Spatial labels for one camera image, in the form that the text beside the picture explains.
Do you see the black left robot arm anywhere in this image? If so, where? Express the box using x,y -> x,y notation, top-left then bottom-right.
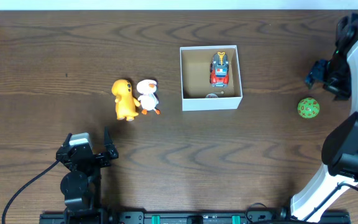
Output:
56,127 -> 119,215

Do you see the red toy truck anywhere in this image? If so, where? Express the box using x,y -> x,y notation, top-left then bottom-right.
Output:
209,52 -> 229,87

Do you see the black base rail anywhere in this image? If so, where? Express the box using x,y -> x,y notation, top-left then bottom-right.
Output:
39,210 -> 351,224

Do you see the white cardboard box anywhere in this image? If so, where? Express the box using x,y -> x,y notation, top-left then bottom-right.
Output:
180,45 -> 242,111

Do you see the yellow duck toy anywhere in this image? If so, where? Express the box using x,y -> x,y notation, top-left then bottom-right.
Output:
111,79 -> 140,121

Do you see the wooden rattle drum toy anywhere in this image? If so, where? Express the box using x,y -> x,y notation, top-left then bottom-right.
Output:
206,91 -> 224,98

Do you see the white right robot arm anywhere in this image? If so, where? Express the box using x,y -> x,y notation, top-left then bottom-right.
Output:
280,13 -> 358,223

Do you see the green ball with red symbols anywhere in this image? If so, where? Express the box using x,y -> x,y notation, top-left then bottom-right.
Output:
297,97 -> 320,119

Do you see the white duck toy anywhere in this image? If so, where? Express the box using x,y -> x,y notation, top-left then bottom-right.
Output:
137,79 -> 161,114

